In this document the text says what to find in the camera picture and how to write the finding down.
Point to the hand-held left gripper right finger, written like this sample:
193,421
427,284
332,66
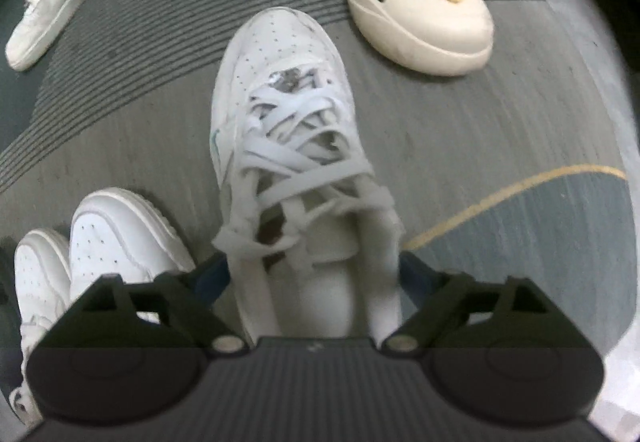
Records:
417,274

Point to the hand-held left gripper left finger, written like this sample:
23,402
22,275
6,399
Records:
210,277

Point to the white chunky sneaker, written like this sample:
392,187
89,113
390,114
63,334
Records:
40,282
115,242

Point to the grey green floor mat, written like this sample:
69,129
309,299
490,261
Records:
450,132

